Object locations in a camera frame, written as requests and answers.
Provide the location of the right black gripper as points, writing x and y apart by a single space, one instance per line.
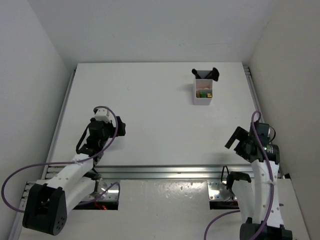
240 134

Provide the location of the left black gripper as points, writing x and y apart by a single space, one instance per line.
120 131

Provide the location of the green tube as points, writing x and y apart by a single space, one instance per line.
201 95

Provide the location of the black fan brush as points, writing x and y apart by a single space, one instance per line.
215 74

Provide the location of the long round black brush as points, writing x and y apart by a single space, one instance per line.
194 72

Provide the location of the thin black liner brush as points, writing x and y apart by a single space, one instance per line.
207 76

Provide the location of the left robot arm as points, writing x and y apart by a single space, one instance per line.
48 204

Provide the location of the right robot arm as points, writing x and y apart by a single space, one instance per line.
257 196

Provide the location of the white three-compartment organizer box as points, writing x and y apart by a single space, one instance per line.
197 83

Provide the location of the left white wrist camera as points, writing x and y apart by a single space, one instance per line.
102 114

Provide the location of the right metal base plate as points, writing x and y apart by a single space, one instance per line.
217 191

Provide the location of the metal base plate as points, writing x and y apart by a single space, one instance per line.
106 191
217 191

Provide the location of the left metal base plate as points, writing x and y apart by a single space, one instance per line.
106 191

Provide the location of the aluminium rail front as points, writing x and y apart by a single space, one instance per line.
170 172

